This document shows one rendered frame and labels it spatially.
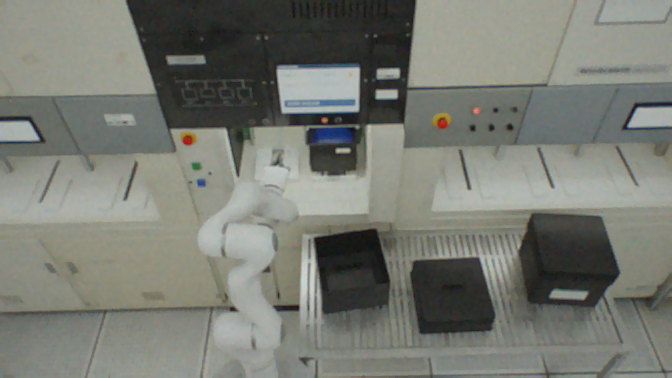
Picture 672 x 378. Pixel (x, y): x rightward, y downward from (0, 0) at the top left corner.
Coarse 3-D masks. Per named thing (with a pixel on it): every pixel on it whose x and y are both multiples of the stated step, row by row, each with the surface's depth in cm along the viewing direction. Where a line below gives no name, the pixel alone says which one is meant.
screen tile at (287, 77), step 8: (288, 72) 186; (296, 72) 186; (304, 72) 186; (312, 72) 186; (288, 80) 189; (296, 80) 189; (304, 80) 189; (312, 80) 189; (288, 88) 191; (296, 88) 191; (304, 88) 191; (312, 88) 191; (288, 96) 194; (296, 96) 194; (304, 96) 194
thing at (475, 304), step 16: (416, 272) 225; (432, 272) 225; (448, 272) 225; (464, 272) 225; (480, 272) 225; (416, 288) 223; (432, 288) 220; (448, 288) 220; (464, 288) 220; (480, 288) 220; (416, 304) 225; (432, 304) 215; (448, 304) 215; (464, 304) 215; (480, 304) 215; (432, 320) 211; (448, 320) 211; (464, 320) 212; (480, 320) 212
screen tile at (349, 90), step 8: (320, 72) 186; (328, 72) 186; (336, 72) 187; (344, 72) 187; (328, 80) 189; (336, 80) 189; (344, 80) 189; (352, 80) 189; (328, 88) 192; (336, 88) 192; (344, 88) 192; (352, 88) 192; (336, 96) 194; (344, 96) 194; (352, 96) 194
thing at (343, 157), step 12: (312, 132) 252; (312, 144) 239; (324, 144) 240; (336, 144) 240; (348, 144) 240; (312, 156) 245; (324, 156) 245; (336, 156) 245; (348, 156) 246; (312, 168) 251; (324, 168) 251; (336, 168) 251; (348, 168) 252
